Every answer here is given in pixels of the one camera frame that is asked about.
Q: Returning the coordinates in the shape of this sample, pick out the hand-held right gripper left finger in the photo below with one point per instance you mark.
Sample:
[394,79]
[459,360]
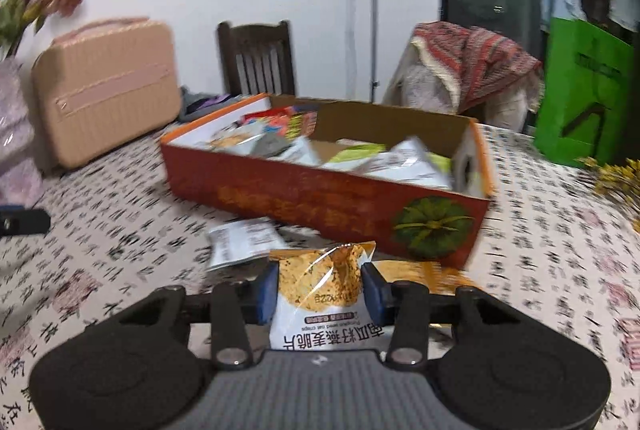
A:
[267,295]

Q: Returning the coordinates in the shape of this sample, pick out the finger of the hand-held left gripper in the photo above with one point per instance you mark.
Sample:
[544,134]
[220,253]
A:
[25,221]

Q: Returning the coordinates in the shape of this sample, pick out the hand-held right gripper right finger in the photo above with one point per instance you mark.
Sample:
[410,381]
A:
[374,292]

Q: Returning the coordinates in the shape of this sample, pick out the orange white snack packet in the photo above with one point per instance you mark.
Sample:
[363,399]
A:
[320,290]

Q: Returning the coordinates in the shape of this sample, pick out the white printed snack packet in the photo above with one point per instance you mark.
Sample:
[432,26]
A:
[245,240]

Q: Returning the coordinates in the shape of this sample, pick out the red cardboard box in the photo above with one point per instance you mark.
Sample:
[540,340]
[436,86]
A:
[300,195]

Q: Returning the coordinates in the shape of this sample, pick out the red colourful snack packet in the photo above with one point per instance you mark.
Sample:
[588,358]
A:
[285,122]

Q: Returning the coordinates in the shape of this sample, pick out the pink textured vase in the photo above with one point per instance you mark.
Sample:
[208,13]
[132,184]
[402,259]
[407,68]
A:
[15,134]

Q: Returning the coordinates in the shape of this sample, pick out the pink hard-shell suitcase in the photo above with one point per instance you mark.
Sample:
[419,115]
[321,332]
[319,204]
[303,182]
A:
[105,94]

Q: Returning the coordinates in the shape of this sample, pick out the silver packet orange print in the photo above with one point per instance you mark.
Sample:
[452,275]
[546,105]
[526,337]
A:
[230,139]

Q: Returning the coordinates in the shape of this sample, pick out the red patterned cloth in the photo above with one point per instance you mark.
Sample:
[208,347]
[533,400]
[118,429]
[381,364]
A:
[480,59]

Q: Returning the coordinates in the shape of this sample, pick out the dark wooden chair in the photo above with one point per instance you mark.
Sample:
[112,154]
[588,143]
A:
[255,34]

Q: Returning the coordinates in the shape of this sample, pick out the yellow flower sprig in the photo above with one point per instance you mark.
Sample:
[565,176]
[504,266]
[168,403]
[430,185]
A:
[620,180]

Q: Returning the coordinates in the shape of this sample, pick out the green paper shopping bag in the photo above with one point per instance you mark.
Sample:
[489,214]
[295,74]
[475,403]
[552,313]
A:
[570,99]

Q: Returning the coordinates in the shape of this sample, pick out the studio lamp on stand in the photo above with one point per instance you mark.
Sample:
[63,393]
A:
[372,9]

